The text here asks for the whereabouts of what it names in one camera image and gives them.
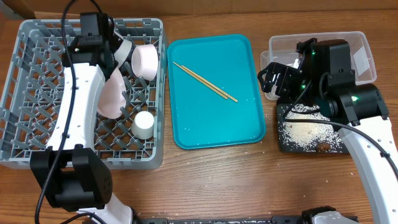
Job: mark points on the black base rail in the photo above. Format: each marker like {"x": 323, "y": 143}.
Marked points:
{"x": 271, "y": 220}

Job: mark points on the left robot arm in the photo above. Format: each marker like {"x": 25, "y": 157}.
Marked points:
{"x": 71, "y": 175}

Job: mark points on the large pink plate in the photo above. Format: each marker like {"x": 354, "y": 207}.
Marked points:
{"x": 111, "y": 98}

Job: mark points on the black tray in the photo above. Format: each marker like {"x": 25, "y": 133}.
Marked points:
{"x": 281, "y": 143}

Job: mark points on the teal serving tray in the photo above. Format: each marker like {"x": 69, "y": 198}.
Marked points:
{"x": 200, "y": 117}

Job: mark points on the small pink bowl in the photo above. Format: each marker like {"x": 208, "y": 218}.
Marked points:
{"x": 144, "y": 61}

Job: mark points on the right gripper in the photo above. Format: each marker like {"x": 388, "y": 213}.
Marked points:
{"x": 278, "y": 78}

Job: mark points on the clear plastic bin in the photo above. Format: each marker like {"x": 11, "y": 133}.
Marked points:
{"x": 361, "y": 56}

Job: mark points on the brown food scrap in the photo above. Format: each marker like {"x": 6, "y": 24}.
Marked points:
{"x": 323, "y": 147}

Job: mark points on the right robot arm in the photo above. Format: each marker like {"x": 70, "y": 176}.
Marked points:
{"x": 357, "y": 112}

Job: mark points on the white cup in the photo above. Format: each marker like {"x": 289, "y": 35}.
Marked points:
{"x": 143, "y": 125}

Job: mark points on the grey dishwasher rack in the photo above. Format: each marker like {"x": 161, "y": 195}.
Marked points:
{"x": 33, "y": 90}

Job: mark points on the pile of white rice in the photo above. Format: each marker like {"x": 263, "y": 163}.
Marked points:
{"x": 304, "y": 130}

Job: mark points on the grey bowl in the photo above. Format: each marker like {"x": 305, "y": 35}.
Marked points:
{"x": 122, "y": 52}

